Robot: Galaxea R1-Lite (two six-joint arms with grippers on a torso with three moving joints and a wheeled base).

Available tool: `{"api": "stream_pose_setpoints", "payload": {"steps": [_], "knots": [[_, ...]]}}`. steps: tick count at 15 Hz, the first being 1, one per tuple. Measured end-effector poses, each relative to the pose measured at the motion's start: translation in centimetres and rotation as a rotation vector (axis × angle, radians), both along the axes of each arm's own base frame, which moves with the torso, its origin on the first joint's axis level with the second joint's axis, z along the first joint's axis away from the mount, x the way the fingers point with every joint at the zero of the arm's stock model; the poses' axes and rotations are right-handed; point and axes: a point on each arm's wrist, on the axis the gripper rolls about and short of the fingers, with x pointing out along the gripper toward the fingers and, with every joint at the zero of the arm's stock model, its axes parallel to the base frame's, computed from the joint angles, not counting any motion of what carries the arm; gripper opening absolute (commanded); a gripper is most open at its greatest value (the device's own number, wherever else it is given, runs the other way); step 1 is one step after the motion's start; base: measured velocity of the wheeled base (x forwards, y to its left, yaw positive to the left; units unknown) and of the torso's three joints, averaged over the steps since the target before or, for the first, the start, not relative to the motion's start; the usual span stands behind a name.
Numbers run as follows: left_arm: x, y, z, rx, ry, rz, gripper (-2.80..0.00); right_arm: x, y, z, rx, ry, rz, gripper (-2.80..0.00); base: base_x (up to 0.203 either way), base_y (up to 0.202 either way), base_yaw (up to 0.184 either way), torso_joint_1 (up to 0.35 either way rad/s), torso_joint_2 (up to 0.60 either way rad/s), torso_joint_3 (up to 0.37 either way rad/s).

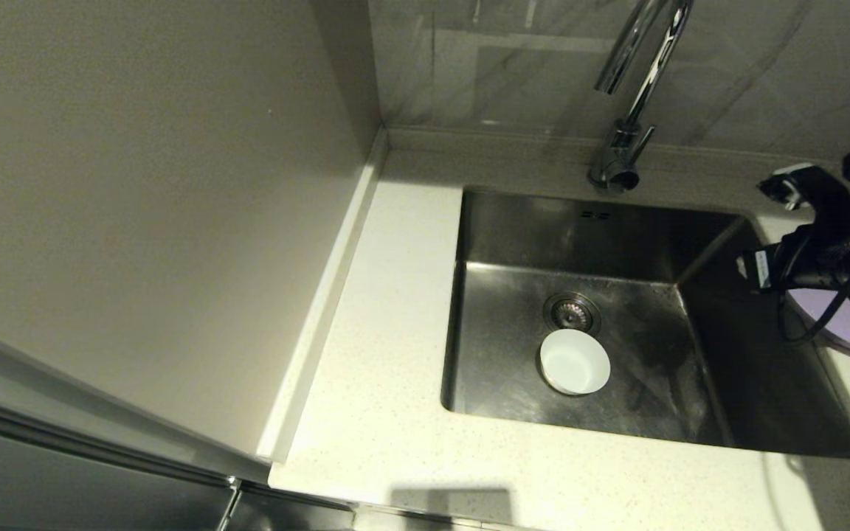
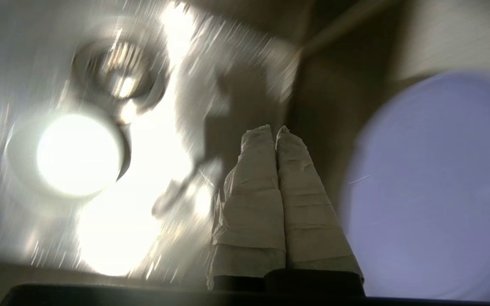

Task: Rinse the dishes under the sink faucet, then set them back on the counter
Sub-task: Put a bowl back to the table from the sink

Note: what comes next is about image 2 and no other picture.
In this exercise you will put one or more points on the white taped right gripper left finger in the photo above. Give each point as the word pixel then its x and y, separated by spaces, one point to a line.
pixel 249 212

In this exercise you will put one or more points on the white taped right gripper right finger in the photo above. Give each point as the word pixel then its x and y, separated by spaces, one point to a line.
pixel 309 221

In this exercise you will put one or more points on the purple plastic plate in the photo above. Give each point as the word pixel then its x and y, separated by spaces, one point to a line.
pixel 436 191

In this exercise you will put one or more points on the white plastic bowl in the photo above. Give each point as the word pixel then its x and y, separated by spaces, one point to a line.
pixel 75 153

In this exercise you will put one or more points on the stainless steel sink basin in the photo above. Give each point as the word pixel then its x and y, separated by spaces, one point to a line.
pixel 36 63

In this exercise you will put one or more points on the round metal drain strainer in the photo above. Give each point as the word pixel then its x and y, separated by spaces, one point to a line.
pixel 119 72

